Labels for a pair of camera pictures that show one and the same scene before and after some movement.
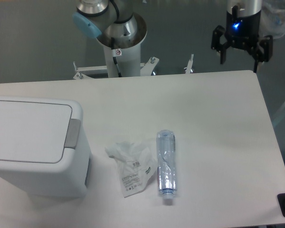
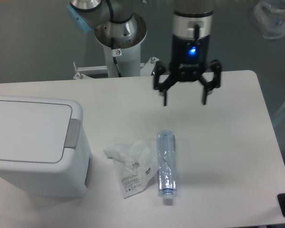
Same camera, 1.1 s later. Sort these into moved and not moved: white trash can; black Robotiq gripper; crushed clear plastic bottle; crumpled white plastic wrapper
Moved: black Robotiq gripper
Not moved: crumpled white plastic wrapper; crushed clear plastic bottle; white trash can
